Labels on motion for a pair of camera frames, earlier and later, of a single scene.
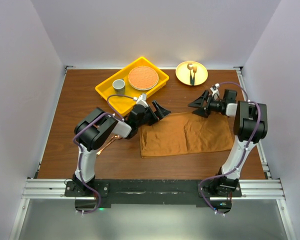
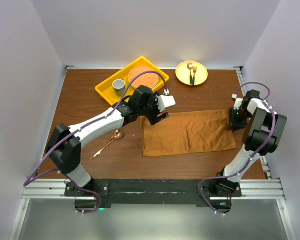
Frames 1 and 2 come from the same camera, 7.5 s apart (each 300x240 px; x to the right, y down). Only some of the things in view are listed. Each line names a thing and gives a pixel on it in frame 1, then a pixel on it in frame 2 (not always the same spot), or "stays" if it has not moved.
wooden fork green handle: x=194 y=70 stays
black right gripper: x=204 y=112 -> x=233 y=123
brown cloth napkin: x=185 y=133 stays
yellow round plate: x=183 y=74 stays
